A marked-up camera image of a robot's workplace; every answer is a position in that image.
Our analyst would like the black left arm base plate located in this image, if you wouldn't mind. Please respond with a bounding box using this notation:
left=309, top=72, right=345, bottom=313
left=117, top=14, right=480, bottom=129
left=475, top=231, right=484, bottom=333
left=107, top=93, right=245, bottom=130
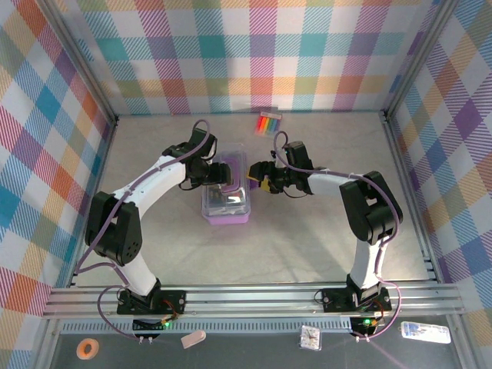
left=116, top=290, right=188, bottom=316

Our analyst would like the pack of rainbow coloured markers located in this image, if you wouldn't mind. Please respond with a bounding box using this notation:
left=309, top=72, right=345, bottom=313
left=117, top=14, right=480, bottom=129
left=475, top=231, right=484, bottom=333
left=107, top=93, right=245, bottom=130
left=254, top=110, right=283, bottom=136

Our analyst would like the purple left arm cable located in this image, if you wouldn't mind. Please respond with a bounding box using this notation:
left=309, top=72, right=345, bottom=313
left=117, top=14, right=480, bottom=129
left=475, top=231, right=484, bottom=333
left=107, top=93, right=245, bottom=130
left=75, top=119, right=214, bottom=340

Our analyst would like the slotted grey cable duct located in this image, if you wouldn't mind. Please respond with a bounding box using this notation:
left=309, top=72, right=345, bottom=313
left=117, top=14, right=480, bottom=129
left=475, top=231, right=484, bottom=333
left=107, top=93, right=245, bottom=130
left=61, top=321, right=353, bottom=334

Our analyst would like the pink eraser block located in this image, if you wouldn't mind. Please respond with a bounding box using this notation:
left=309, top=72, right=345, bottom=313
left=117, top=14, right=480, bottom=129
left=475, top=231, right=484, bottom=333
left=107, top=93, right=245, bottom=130
left=180, top=329, right=207, bottom=350

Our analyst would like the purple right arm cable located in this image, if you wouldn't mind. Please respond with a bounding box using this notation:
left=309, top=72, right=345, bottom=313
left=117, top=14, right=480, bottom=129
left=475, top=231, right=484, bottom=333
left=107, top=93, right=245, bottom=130
left=272, top=131, right=403, bottom=341

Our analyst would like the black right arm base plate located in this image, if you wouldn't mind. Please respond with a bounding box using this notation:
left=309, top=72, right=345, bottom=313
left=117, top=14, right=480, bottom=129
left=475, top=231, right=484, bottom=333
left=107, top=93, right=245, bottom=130
left=321, top=287, right=393, bottom=313

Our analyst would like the black controller board green light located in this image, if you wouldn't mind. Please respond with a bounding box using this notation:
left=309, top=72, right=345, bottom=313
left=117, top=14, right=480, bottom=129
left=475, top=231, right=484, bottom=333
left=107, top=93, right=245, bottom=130
left=350, top=315, right=387, bottom=342
left=132, top=317, right=172, bottom=344

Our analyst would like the orange tape roll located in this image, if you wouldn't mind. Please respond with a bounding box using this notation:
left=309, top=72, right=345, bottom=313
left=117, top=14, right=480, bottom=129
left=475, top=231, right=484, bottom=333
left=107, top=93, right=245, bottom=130
left=76, top=337, right=100, bottom=361

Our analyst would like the aluminium table edge rail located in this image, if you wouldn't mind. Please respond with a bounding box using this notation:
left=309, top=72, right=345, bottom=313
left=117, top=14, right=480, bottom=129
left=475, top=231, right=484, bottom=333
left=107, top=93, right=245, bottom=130
left=378, top=110, right=441, bottom=284
left=67, top=115, right=119, bottom=288

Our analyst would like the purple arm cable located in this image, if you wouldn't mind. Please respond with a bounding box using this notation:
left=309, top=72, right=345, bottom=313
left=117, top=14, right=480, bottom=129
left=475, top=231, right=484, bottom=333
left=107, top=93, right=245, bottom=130
left=75, top=119, right=214, bottom=340
left=272, top=131, right=403, bottom=341

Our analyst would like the small white clock box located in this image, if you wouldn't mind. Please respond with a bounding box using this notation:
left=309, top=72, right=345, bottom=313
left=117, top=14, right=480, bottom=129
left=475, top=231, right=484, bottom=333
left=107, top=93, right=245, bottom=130
left=298, top=324, right=323, bottom=351

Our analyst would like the aluminium frame post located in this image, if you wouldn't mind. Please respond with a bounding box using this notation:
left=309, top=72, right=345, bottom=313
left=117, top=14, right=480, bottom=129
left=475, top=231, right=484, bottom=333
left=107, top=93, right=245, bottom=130
left=380, top=0, right=461, bottom=116
left=36, top=0, right=118, bottom=126

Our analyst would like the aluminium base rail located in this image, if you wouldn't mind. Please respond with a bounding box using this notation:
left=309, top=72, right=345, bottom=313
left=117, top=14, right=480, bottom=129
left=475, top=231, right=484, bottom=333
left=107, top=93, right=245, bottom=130
left=42, top=283, right=468, bottom=320

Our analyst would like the purple toolbox with clear lid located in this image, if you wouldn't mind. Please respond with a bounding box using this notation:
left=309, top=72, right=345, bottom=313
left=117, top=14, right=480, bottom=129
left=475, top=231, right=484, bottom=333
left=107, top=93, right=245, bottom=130
left=201, top=143, right=258, bottom=227

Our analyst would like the white label card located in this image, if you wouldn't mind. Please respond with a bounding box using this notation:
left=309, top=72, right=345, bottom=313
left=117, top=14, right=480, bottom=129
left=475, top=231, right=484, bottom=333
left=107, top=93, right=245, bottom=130
left=401, top=321, right=452, bottom=344

